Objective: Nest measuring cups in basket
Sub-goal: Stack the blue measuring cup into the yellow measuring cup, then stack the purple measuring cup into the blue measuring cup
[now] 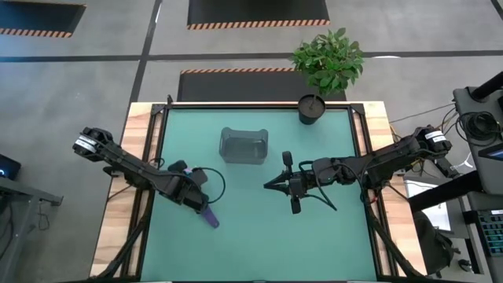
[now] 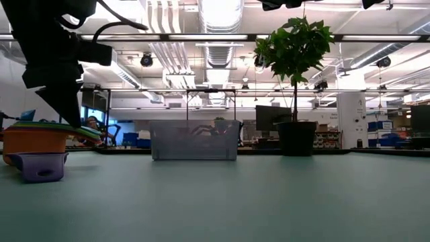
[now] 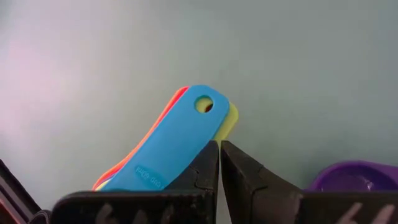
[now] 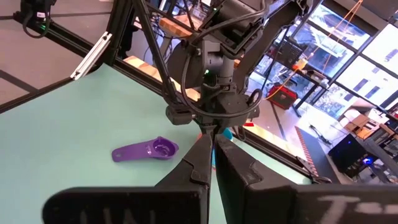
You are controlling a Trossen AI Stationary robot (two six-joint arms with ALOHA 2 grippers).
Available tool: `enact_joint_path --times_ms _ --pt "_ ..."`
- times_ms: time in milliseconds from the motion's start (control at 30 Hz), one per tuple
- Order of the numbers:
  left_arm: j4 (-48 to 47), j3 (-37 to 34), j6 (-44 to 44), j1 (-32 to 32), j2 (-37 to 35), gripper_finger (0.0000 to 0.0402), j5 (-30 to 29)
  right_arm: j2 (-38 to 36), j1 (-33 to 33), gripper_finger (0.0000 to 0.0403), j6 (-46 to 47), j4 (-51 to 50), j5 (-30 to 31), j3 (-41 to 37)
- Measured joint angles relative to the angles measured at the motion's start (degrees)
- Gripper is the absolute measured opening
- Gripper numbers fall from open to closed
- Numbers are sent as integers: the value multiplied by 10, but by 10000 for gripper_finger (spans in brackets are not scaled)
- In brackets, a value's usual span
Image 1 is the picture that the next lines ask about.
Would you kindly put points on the left arm's gripper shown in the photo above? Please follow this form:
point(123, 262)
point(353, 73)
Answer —
point(184, 184)

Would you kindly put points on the right arm's gripper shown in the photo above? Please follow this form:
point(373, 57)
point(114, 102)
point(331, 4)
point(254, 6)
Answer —
point(298, 184)

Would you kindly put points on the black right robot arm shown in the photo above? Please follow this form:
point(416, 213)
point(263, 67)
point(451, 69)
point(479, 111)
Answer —
point(385, 161)

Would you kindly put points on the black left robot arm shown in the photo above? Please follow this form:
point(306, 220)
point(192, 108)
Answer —
point(125, 165)

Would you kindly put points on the grey plastic basket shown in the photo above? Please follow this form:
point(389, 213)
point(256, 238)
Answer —
point(243, 147)

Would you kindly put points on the teal table mat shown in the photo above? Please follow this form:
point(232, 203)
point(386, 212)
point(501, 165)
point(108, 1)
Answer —
point(255, 243)

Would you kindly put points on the black plant pot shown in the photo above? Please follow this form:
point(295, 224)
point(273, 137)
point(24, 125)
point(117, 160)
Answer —
point(311, 110)

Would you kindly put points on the green leafy plant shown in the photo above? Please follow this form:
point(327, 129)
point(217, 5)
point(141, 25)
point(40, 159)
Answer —
point(328, 59)

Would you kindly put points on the white paper sheet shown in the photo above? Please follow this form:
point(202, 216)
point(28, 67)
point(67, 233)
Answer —
point(428, 204)

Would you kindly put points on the black bag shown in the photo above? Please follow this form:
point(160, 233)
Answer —
point(434, 243)

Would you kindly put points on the black striped floor mat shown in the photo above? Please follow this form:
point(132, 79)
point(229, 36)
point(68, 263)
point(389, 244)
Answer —
point(35, 17)
point(255, 12)

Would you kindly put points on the grey side desk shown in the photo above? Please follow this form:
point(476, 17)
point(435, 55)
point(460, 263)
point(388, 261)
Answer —
point(19, 204)

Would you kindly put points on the black backlit keyboard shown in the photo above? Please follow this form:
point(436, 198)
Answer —
point(493, 234)

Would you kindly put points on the black table frame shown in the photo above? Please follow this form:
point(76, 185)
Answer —
point(251, 105)

